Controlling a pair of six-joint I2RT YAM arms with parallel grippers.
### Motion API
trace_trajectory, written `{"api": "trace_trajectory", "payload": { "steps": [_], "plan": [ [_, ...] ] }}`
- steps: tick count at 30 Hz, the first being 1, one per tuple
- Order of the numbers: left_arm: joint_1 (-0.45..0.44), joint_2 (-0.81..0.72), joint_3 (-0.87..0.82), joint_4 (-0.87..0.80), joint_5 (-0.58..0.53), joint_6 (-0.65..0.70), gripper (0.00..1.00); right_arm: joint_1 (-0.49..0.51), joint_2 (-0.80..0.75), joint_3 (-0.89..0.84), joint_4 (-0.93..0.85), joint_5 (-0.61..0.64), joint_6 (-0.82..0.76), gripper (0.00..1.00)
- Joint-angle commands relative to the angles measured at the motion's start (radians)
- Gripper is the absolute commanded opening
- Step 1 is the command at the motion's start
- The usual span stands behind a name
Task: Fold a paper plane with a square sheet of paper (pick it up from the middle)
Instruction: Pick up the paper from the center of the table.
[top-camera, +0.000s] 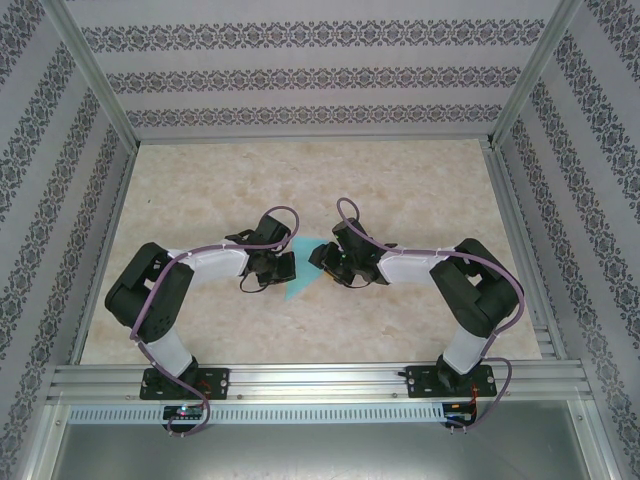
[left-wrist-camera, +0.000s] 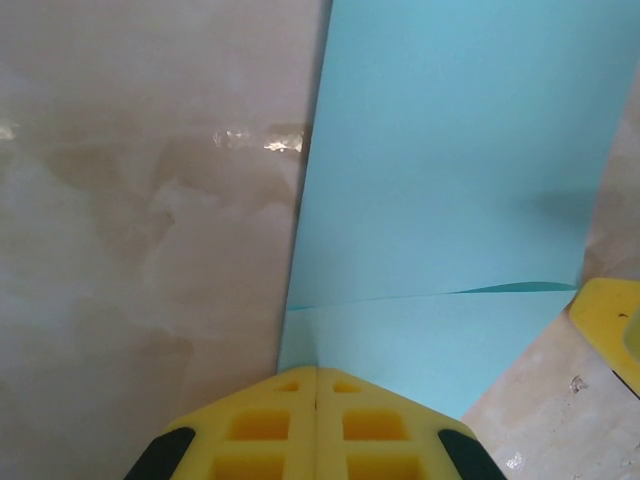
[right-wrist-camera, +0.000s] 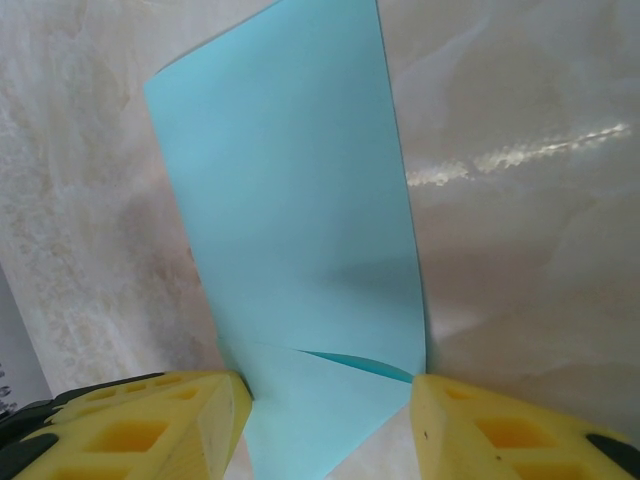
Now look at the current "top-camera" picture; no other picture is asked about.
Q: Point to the small circuit board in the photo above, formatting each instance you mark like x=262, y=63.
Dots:
x=457, y=415
x=182, y=412

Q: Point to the aluminium frame post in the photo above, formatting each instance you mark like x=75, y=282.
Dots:
x=535, y=70
x=95, y=75

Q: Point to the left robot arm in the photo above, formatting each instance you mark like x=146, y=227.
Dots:
x=145, y=300

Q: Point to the long aluminium mounting rail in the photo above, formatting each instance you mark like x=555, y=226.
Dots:
x=320, y=380

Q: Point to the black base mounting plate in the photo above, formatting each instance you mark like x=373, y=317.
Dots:
x=215, y=382
x=422, y=382

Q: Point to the grey metal sheet panel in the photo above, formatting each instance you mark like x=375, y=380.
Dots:
x=320, y=455

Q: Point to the aluminium side rail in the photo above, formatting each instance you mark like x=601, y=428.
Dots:
x=105, y=250
x=515, y=200

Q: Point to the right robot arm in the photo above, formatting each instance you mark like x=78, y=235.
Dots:
x=475, y=300

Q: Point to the light blue cloth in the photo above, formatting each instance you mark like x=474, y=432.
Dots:
x=302, y=272

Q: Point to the aluminium cross rail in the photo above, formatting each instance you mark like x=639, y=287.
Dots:
x=310, y=138

